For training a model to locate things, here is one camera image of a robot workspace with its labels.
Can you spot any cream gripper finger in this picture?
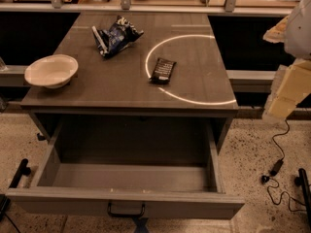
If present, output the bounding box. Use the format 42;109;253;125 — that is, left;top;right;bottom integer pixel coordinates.
263;17;289;44
265;59;311;119

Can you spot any black rxbar chocolate bar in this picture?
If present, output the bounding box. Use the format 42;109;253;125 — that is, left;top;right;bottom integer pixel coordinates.
150;58;176;84

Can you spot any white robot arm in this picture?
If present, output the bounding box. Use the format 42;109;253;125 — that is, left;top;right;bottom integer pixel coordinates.
262;0;311;120

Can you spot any open grey top drawer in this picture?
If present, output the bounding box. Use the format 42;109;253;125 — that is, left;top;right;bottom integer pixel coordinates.
7;116;244;219

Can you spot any black right base leg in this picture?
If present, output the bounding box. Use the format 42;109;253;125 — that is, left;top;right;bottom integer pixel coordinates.
294;168;311;228

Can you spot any black base leg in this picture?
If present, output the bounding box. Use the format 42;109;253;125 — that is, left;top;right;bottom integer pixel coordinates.
294;168;311;228
0;158;31;220

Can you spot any blue crumpled chip bag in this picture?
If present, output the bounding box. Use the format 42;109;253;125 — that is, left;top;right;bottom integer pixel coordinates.
91;16;144;58

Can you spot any white bowl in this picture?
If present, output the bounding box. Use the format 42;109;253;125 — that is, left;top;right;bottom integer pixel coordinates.
24;54;79;88

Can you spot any black left base leg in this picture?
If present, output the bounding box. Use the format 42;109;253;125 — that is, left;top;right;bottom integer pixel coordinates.
0;158;31;220

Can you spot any black power adapter cable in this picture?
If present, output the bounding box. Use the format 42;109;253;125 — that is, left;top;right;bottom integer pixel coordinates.
260;119;307;213

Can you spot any black drawer handle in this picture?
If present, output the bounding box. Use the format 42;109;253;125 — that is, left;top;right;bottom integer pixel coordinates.
107;202;145;218

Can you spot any metal shelf rail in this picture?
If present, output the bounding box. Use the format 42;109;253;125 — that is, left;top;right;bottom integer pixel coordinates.
0;0;299;17

